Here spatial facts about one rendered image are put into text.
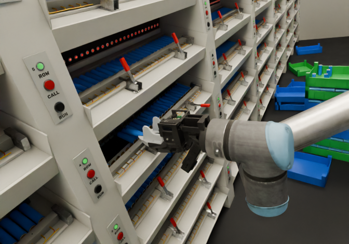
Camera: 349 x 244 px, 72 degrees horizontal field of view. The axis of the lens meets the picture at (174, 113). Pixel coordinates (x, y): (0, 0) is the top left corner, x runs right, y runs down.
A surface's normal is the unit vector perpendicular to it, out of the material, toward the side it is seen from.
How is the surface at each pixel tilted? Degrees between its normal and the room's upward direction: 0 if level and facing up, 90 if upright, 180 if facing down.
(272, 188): 88
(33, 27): 90
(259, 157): 88
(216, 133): 39
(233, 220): 0
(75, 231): 18
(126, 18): 109
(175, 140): 90
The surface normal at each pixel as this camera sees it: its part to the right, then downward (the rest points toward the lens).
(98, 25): 0.87, 0.34
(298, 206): -0.21, -0.87
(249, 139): -0.51, -0.22
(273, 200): 0.05, 0.41
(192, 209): 0.07, -0.81
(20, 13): 0.85, 0.07
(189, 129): -0.48, 0.48
